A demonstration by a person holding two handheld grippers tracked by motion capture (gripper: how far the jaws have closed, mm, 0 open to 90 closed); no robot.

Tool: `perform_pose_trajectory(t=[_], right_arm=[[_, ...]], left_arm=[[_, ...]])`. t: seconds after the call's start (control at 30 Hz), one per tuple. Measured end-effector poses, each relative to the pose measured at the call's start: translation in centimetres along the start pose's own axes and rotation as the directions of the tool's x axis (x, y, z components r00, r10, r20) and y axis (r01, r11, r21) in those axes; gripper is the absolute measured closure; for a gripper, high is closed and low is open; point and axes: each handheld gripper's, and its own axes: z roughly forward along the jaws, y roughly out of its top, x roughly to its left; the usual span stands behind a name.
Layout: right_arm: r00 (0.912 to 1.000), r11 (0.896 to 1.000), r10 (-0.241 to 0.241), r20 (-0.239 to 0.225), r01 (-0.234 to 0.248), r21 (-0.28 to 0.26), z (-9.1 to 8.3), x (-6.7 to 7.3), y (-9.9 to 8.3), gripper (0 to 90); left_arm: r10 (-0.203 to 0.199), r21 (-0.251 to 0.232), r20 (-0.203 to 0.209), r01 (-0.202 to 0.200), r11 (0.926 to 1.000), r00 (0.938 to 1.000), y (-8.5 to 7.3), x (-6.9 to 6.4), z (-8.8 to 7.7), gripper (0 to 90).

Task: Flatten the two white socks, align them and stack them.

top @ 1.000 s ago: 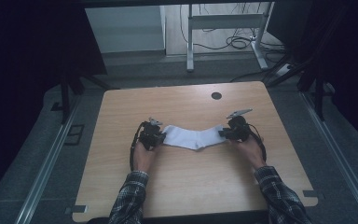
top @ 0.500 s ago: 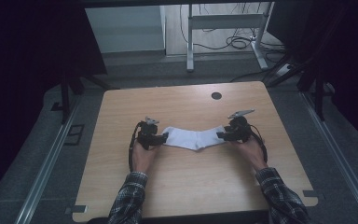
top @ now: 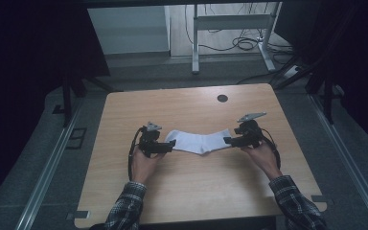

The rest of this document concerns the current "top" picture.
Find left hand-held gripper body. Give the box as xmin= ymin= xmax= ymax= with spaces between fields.
xmin=138 ymin=121 xmax=163 ymax=158

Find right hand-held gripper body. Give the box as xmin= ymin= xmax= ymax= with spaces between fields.
xmin=234 ymin=111 xmax=268 ymax=150

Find white sock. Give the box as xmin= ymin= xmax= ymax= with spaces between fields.
xmin=165 ymin=127 xmax=233 ymax=156

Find person's left hand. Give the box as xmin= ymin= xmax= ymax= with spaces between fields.
xmin=130 ymin=144 xmax=165 ymax=186

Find person's right hand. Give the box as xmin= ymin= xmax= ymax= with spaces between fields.
xmin=240 ymin=139 xmax=283 ymax=182

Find white power strip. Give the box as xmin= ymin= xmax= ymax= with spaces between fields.
xmin=282 ymin=64 xmax=302 ymax=80

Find black tripod stand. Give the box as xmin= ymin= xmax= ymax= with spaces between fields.
xmin=272 ymin=47 xmax=347 ymax=127

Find black metal stand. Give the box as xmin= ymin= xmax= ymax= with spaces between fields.
xmin=51 ymin=72 xmax=118 ymax=129

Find grey cabinet panel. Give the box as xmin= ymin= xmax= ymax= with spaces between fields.
xmin=86 ymin=5 xmax=171 ymax=56

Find dark curtain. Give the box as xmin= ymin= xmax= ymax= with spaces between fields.
xmin=0 ymin=0 xmax=111 ymax=212
xmin=274 ymin=0 xmax=368 ymax=157

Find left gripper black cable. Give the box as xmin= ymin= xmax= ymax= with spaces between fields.
xmin=126 ymin=126 xmax=148 ymax=182

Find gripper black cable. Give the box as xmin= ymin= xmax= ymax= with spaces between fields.
xmin=126 ymin=126 xmax=148 ymax=182
xmin=260 ymin=127 xmax=283 ymax=171

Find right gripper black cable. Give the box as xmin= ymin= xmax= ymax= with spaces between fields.
xmin=260 ymin=127 xmax=283 ymax=171

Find black floor cables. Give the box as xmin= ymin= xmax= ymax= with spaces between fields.
xmin=184 ymin=3 xmax=296 ymax=66

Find aluminium floor rail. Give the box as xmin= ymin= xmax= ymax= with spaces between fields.
xmin=309 ymin=93 xmax=368 ymax=230
xmin=13 ymin=97 xmax=85 ymax=230

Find white metal desk frame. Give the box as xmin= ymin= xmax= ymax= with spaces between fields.
xmin=191 ymin=2 xmax=283 ymax=75

